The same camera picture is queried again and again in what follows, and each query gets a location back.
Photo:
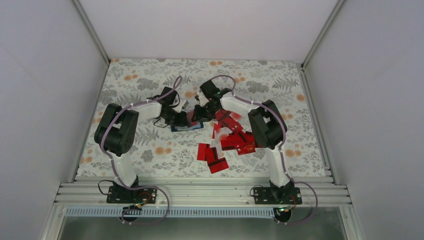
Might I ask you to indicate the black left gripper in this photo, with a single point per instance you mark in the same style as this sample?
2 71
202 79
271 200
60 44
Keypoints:
181 121

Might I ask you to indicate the red VIP card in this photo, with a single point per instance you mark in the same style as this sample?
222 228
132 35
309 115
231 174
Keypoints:
245 149

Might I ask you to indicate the aluminium front rail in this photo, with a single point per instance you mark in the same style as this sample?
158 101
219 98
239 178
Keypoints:
204 191

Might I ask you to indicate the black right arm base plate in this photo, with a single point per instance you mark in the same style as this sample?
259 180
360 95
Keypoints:
268 196

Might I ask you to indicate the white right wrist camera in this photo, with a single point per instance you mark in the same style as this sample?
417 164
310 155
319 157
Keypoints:
201 98

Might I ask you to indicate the grey slotted cable duct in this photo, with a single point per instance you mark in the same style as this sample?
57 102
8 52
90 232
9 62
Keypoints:
174 212

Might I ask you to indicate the red card pile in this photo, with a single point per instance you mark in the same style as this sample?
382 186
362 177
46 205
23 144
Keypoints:
189 116
229 133

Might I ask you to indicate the red card pile centre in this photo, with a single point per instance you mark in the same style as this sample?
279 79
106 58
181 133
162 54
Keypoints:
229 133

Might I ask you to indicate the aluminium right corner post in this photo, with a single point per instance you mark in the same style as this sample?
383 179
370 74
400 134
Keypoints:
329 21

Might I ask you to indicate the aluminium corner post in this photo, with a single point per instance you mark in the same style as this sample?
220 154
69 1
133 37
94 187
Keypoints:
329 21
91 30

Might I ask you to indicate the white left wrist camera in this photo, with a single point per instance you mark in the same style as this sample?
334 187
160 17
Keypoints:
182 105

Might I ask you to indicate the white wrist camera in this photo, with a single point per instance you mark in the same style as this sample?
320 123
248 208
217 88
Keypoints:
201 98
182 105

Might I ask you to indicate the red card front left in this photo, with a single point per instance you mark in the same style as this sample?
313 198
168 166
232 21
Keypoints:
201 151

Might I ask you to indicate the red card front middle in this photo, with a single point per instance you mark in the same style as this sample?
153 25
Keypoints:
211 155

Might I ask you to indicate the red card pile top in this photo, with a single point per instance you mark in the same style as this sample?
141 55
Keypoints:
189 116

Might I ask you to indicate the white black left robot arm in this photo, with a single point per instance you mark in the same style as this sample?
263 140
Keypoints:
116 131

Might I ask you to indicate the aluminium left corner post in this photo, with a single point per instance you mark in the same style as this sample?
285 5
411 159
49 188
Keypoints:
91 30

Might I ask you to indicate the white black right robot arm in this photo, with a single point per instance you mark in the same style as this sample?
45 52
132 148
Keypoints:
251 125

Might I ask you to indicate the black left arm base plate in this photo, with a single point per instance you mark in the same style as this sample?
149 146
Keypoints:
120 195

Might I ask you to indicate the floral patterned table cloth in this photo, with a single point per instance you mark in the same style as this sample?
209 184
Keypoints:
159 152

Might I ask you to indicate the red card front bottom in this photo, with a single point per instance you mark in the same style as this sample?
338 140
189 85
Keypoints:
217 165

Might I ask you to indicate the navy blue card holder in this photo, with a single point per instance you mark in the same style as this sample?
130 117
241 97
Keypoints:
198 125

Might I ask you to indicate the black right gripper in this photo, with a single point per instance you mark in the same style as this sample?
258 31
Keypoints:
200 117

